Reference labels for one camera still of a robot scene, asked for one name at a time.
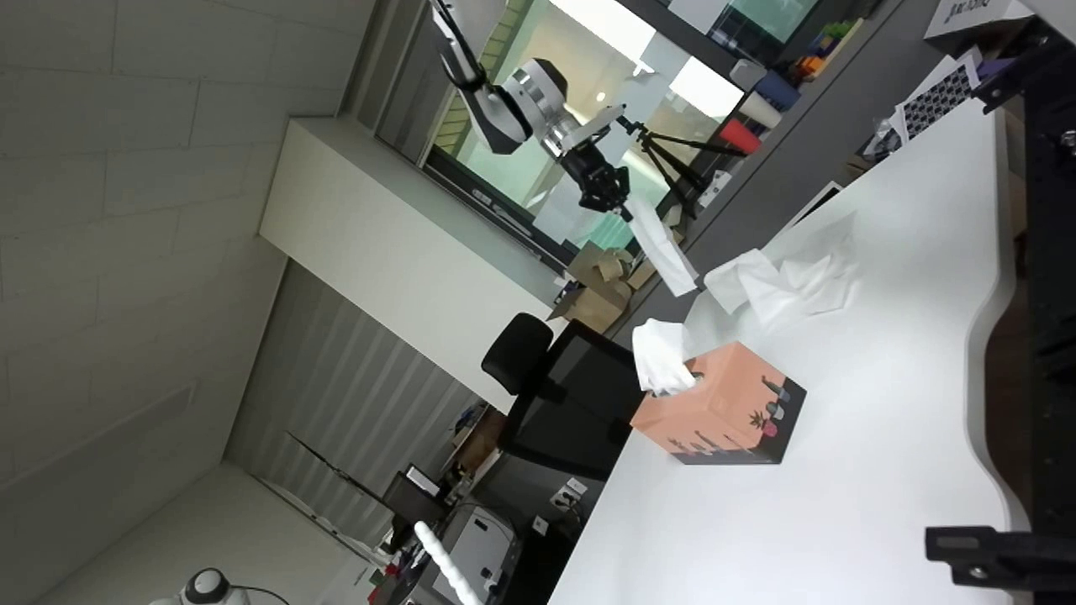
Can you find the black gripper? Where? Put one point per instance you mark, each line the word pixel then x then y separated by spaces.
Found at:
pixel 594 172

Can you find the white pulled tissue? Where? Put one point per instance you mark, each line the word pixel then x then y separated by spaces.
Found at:
pixel 665 249

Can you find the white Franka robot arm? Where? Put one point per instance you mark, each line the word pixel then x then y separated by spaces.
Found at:
pixel 510 96

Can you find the crumpled white tissue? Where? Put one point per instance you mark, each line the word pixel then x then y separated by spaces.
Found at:
pixel 743 286

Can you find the white tissue in box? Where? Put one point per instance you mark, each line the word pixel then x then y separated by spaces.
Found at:
pixel 659 359

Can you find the brown and black tissue box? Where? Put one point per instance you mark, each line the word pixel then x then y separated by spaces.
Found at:
pixel 729 407

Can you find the red object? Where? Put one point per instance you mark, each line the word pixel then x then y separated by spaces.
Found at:
pixel 742 135

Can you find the black office chair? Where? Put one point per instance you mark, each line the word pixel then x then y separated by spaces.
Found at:
pixel 574 406

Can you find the black white checkerboard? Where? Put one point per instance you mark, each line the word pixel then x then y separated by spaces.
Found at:
pixel 935 99

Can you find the white round device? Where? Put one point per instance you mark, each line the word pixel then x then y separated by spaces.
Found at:
pixel 205 585

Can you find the black camera tripod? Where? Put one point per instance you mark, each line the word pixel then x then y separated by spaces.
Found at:
pixel 677 156

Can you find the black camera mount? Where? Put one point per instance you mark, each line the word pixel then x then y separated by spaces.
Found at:
pixel 996 556

